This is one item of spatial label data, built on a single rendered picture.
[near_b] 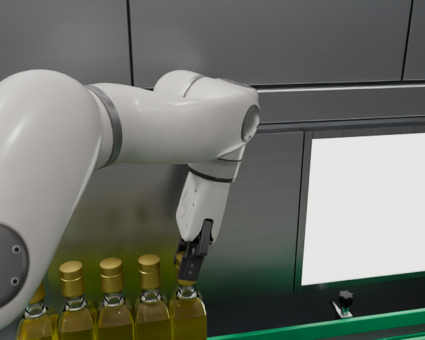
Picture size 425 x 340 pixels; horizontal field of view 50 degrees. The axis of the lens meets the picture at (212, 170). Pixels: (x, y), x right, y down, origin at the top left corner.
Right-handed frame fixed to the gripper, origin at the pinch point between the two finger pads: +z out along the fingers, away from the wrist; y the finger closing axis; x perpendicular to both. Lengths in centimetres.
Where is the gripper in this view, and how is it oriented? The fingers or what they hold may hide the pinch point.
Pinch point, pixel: (187, 261)
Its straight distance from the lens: 72.6
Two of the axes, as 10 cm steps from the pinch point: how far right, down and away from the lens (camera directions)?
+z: -2.5, 9.3, 2.7
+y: 2.0, 3.2, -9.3
